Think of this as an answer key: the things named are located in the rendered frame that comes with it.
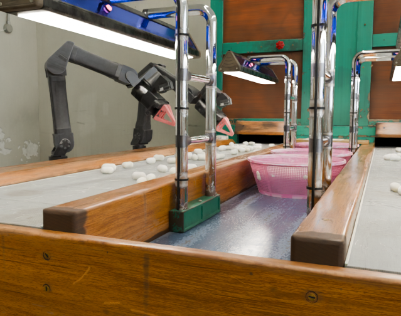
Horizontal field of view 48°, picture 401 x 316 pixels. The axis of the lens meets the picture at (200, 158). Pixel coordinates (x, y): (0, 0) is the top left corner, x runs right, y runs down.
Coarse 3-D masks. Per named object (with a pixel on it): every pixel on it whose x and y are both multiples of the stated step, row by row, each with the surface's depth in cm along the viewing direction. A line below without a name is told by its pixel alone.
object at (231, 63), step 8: (224, 56) 154; (232, 56) 153; (240, 56) 162; (224, 64) 154; (232, 64) 153; (240, 64) 156; (248, 64) 168; (256, 64) 182; (224, 72) 158; (248, 72) 162; (256, 72) 172; (264, 72) 188; (272, 72) 207; (272, 80) 198
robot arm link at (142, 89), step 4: (144, 80) 163; (140, 84) 162; (144, 84) 165; (148, 84) 163; (132, 88) 162; (136, 88) 161; (140, 88) 161; (144, 88) 162; (148, 88) 166; (132, 92) 162; (136, 92) 161; (140, 92) 161; (144, 92) 161; (136, 96) 162; (140, 96) 161; (140, 100) 162
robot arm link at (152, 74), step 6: (126, 72) 158; (132, 72) 158; (150, 72) 163; (156, 72) 164; (126, 78) 158; (132, 78) 158; (138, 78) 159; (144, 78) 162; (150, 78) 163; (156, 78) 163; (132, 84) 159; (150, 84) 162
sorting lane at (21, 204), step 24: (240, 144) 230; (120, 168) 124; (144, 168) 124; (168, 168) 125; (0, 192) 84; (24, 192) 84; (48, 192) 84; (72, 192) 85; (96, 192) 85; (0, 216) 64; (24, 216) 65
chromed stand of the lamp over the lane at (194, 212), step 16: (112, 0) 84; (128, 0) 83; (176, 0) 78; (160, 16) 97; (176, 16) 79; (208, 16) 92; (176, 32) 79; (208, 32) 92; (176, 48) 79; (208, 48) 93; (176, 64) 80; (208, 64) 93; (176, 80) 80; (192, 80) 84; (208, 80) 91; (176, 96) 80; (208, 96) 94; (176, 112) 80; (208, 112) 94; (176, 128) 81; (208, 128) 94; (176, 144) 81; (208, 144) 95; (176, 160) 81; (208, 160) 95; (176, 176) 82; (208, 176) 95; (176, 192) 82; (208, 192) 96; (176, 208) 82; (192, 208) 84; (208, 208) 93; (176, 224) 81; (192, 224) 84
